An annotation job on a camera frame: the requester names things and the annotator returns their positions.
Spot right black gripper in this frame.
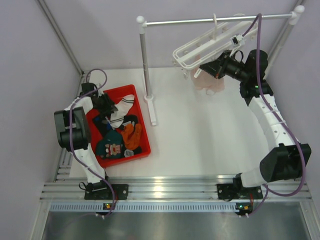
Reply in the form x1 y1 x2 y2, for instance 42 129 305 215
200 50 250 83

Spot white sock with stripes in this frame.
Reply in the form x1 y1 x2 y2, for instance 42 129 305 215
109 94 135 129

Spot pink sock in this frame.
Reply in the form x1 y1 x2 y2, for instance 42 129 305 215
190 66 225 96

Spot white plastic clip hanger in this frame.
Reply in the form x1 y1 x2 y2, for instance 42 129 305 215
171 14 258 76

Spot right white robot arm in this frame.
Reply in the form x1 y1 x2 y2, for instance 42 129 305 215
199 49 312 199

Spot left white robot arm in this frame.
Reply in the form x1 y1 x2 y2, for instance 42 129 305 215
53 83 118 199

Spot red plastic tray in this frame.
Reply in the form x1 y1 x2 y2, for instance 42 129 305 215
86 84 151 168

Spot orange sock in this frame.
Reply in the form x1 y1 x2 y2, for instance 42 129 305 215
121 123 142 150

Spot dark green reindeer sock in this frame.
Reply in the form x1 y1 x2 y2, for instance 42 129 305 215
95 130 123 159

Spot metal drying rack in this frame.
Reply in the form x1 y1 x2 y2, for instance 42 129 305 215
135 5 305 127

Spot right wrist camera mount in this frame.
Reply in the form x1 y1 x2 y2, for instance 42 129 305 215
230 34 246 49

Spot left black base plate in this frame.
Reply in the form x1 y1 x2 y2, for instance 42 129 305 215
84 181 129 200

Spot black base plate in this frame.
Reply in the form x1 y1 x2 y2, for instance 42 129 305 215
84 181 129 200
216 183 263 202

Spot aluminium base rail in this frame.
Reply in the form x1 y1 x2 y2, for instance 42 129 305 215
39 174 312 201

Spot perforated cable duct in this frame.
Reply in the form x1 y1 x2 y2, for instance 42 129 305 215
49 202 252 213

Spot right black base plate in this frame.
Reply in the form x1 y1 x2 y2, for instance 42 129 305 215
216 183 263 202

